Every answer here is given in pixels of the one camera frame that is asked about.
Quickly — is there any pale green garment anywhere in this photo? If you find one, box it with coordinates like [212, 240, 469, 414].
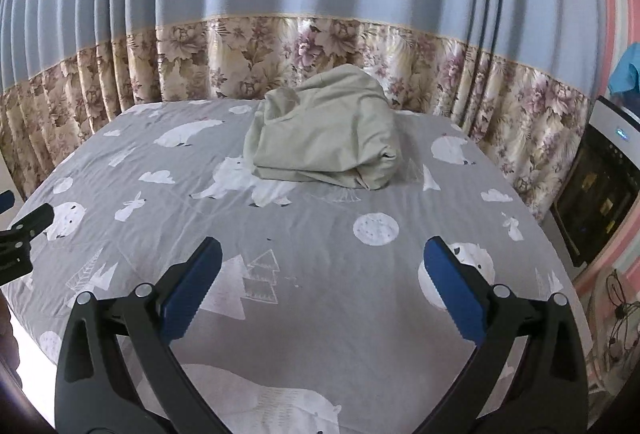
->
[243, 64, 403, 191]

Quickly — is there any black cable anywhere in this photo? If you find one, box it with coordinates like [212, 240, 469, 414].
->
[597, 270, 632, 365]

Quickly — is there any blue cloth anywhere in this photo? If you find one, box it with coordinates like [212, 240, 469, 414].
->
[607, 47, 640, 98]

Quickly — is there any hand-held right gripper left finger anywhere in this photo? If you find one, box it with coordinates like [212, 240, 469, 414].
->
[54, 237, 223, 434]

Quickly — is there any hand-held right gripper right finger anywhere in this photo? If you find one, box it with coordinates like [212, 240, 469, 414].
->
[422, 235, 590, 434]

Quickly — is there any grey printed bed sheet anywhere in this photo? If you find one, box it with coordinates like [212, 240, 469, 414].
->
[0, 98, 596, 434]

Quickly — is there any black and white appliance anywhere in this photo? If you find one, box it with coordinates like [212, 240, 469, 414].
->
[550, 97, 640, 267]

